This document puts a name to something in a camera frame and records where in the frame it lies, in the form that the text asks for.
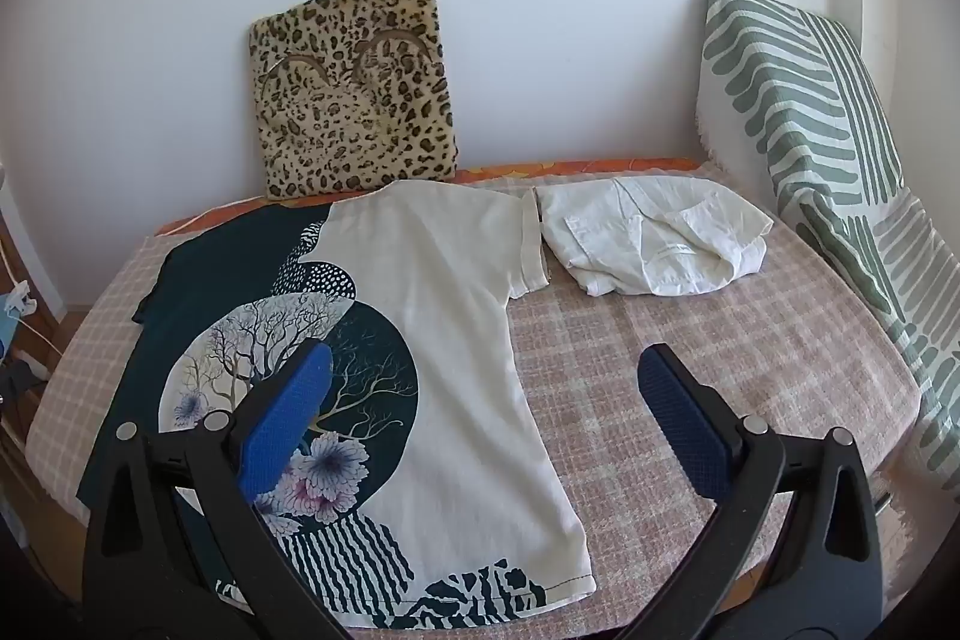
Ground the leopard print cushion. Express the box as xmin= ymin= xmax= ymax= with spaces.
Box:
xmin=247 ymin=0 xmax=460 ymax=202

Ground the crumpled white shirt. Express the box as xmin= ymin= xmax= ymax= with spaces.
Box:
xmin=538 ymin=175 xmax=775 ymax=298

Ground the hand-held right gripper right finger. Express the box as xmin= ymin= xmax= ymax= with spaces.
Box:
xmin=615 ymin=344 xmax=884 ymax=640

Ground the white cable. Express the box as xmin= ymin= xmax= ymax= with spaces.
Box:
xmin=0 ymin=235 xmax=65 ymax=360

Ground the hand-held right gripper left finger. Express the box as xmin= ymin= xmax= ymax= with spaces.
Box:
xmin=81 ymin=338 xmax=353 ymax=640

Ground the cream and teal printed t-shirt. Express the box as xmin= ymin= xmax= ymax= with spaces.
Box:
xmin=75 ymin=179 xmax=599 ymax=630

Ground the green striped white cushion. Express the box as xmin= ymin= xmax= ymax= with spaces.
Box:
xmin=696 ymin=0 xmax=960 ymax=498

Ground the pink checked blanket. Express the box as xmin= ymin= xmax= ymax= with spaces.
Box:
xmin=26 ymin=160 xmax=923 ymax=611

